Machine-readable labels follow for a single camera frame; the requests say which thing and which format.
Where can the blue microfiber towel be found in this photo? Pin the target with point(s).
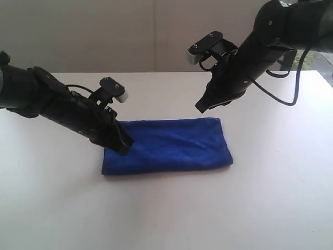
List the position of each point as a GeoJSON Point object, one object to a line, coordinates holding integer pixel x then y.
{"type": "Point", "coordinates": [170, 146]}

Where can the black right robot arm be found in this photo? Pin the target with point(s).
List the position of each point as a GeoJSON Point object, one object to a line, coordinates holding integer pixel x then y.
{"type": "Point", "coordinates": [279, 29]}

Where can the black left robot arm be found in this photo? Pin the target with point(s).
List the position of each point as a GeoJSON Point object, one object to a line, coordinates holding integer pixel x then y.
{"type": "Point", "coordinates": [35, 92]}

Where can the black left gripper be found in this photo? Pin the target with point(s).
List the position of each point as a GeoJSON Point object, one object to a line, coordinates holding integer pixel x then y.
{"type": "Point", "coordinates": [102, 129]}

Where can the dark window frame post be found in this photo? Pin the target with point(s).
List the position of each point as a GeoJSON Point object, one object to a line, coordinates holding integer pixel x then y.
{"type": "Point", "coordinates": [288, 60]}

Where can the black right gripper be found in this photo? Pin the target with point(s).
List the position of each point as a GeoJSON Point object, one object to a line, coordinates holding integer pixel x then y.
{"type": "Point", "coordinates": [228, 83]}

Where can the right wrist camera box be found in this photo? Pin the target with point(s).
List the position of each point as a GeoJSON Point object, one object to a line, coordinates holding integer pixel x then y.
{"type": "Point", "coordinates": [213, 42]}

